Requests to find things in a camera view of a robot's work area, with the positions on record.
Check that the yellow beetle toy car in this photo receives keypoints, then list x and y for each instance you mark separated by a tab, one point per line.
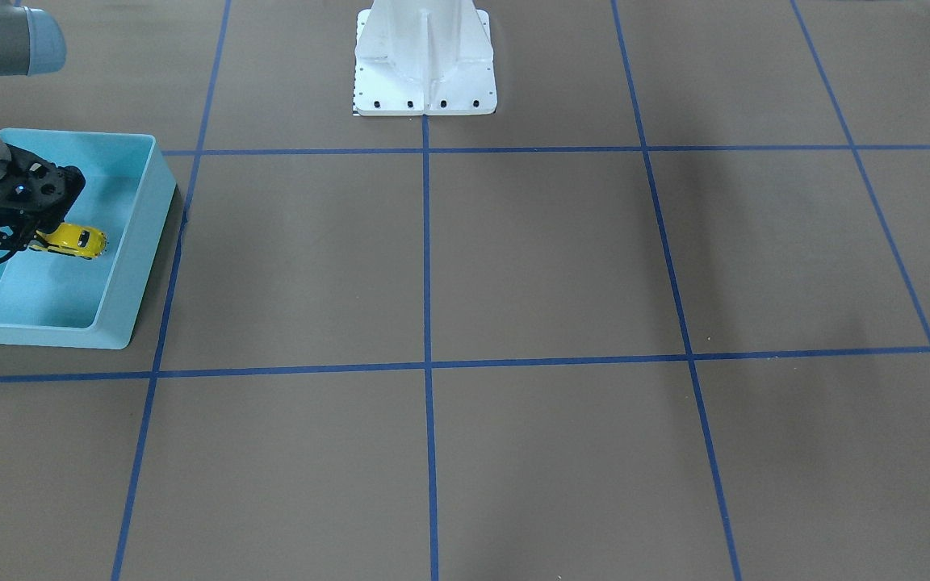
72	240

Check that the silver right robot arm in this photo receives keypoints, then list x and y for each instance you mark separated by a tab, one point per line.
32	43

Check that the light blue plastic bin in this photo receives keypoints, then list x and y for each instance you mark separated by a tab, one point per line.
47	299

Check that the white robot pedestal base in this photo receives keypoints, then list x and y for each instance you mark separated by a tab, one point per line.
424	58

